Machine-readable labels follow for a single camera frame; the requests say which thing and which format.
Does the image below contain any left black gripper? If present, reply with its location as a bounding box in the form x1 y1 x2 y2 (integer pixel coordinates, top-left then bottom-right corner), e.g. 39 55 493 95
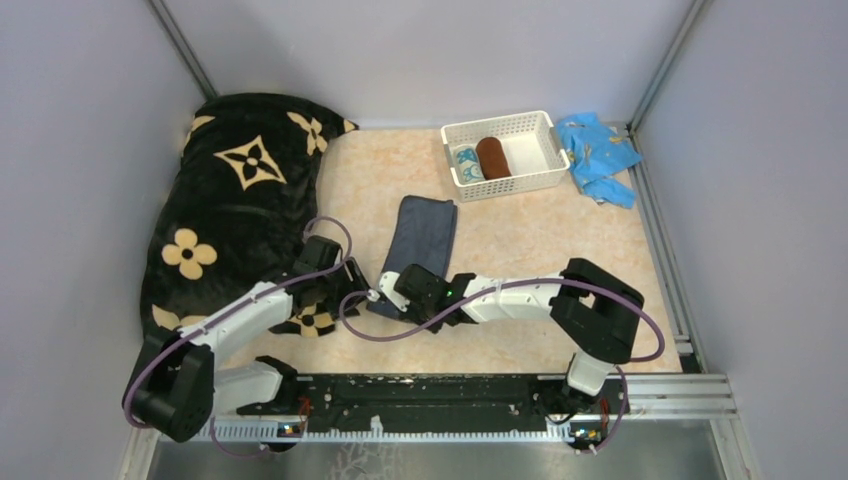
316 256 375 322

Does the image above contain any grey blue towel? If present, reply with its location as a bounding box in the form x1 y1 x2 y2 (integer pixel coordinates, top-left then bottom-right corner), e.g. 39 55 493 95
381 195 458 278

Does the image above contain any teal rabbit pattern towel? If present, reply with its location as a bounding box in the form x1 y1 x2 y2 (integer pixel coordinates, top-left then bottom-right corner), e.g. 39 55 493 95
454 145 485 185

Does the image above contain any brown towel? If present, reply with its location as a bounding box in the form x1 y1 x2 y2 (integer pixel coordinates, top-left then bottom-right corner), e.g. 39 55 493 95
475 137 512 180

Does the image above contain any white plastic basket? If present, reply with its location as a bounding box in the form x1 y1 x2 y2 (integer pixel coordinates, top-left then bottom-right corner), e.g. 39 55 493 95
440 110 571 202

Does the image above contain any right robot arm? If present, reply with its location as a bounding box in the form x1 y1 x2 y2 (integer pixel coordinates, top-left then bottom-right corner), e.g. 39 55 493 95
378 258 644 415

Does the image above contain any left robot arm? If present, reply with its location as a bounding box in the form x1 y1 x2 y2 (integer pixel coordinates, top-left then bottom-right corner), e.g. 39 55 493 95
122 236 368 442

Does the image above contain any black blanket with tan flowers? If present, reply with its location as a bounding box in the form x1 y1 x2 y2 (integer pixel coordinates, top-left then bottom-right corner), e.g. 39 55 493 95
139 93 356 330

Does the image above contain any light blue cloth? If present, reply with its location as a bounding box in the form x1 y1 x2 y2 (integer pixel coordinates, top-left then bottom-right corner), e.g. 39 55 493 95
555 112 642 209

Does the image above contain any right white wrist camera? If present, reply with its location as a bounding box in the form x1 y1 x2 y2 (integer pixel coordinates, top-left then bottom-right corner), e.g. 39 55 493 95
367 271 410 319

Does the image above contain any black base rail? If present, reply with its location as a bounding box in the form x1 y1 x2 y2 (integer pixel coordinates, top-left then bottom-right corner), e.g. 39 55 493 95
237 374 630 434

